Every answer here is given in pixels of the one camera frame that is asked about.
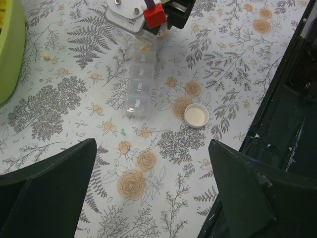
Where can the green plastic tray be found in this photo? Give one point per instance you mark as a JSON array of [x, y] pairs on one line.
[[12, 41]]

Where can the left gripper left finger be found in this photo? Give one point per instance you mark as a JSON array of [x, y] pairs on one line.
[[45, 199]]

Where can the floral table mat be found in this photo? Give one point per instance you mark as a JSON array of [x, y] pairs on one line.
[[152, 177]]

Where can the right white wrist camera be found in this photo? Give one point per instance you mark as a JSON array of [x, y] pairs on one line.
[[135, 15]]

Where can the clear pill organizer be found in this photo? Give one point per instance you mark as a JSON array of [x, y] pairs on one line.
[[141, 74]]

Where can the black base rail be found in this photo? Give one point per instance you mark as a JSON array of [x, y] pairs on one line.
[[283, 133]]

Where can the stray yellow pill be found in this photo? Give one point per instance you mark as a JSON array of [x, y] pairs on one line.
[[46, 57]]

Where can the white bottle cap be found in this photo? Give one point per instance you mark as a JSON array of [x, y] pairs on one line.
[[196, 115]]

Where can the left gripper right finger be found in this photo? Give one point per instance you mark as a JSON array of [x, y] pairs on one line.
[[260, 201]]

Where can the white cap pill bottle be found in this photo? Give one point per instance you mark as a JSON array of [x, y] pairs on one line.
[[151, 36]]

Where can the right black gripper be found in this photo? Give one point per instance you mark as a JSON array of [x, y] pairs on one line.
[[178, 12]]

